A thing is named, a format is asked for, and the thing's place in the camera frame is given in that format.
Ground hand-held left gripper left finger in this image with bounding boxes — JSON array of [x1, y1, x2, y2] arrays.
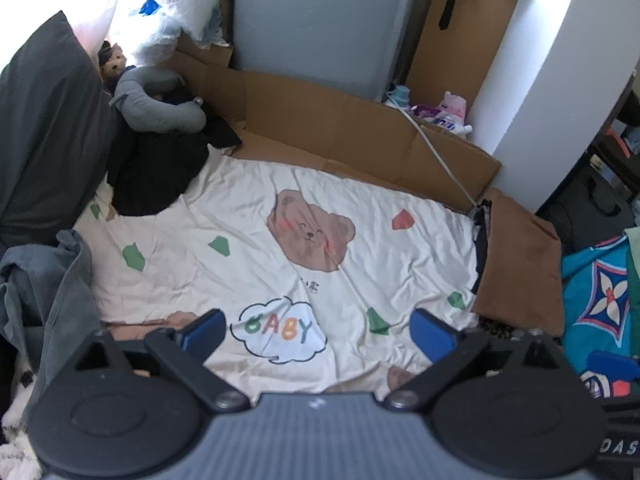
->
[[75, 308, 251, 413]]

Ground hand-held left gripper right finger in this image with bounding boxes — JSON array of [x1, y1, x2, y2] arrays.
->
[[382, 308, 566, 413]]

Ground light blue denim pants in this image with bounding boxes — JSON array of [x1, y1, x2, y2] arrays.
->
[[0, 230, 103, 411]]

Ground leopard print cloth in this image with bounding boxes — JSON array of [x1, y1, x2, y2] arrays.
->
[[475, 317, 531, 341]]

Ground bear printed bedsheet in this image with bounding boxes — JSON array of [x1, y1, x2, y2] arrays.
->
[[72, 152, 483, 396]]

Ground teal printed blanket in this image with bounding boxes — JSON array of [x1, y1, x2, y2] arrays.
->
[[560, 232, 640, 401]]

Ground black garment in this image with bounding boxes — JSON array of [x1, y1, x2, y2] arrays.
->
[[107, 87, 243, 217]]

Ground green cloth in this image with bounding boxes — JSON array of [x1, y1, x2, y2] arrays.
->
[[624, 227, 640, 306]]

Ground tissue pack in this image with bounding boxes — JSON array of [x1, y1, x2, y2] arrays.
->
[[411, 102, 471, 136]]

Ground folded cardboard sheet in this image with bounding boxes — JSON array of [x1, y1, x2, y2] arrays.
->
[[172, 35, 502, 211]]

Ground grey neck pillow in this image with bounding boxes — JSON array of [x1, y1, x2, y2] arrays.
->
[[109, 66, 207, 133]]

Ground tall cardboard panel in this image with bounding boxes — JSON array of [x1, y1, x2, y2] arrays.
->
[[405, 0, 531, 106]]

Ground small plush bear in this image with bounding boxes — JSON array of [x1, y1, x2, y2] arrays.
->
[[97, 41, 127, 81]]

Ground grey wrapped mattress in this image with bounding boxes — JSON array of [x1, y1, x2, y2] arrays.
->
[[231, 0, 420, 103]]

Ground white pillow in plastic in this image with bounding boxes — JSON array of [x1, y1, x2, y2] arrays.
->
[[107, 0, 236, 63]]

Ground white cable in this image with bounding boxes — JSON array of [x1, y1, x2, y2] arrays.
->
[[384, 92, 478, 210]]

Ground dark bag with handles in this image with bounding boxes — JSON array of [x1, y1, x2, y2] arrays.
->
[[542, 162, 636, 256]]

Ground coral red strap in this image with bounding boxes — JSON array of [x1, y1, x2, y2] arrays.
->
[[605, 130, 633, 158]]

